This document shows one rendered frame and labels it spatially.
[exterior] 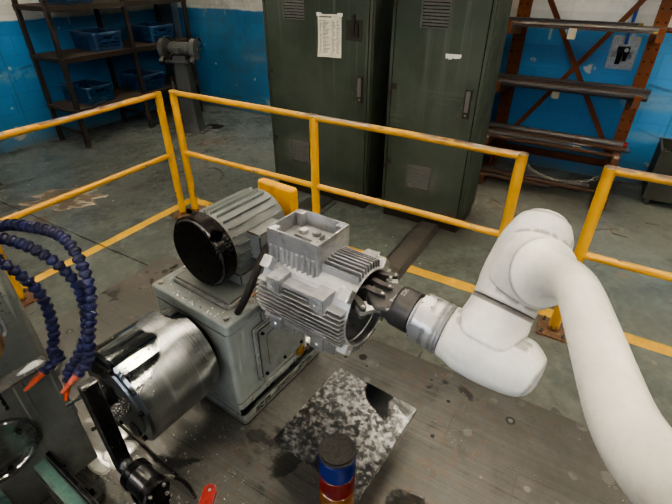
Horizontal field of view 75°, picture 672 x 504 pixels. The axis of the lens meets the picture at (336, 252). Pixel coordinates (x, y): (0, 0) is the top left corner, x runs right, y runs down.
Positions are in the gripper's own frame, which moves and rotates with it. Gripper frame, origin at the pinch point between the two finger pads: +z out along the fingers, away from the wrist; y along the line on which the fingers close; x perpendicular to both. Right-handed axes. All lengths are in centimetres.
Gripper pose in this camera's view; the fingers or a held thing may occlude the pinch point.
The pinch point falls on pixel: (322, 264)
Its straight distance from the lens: 84.9
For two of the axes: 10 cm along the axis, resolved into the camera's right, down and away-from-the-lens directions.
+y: -5.8, 4.4, -6.9
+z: -8.1, -4.1, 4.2
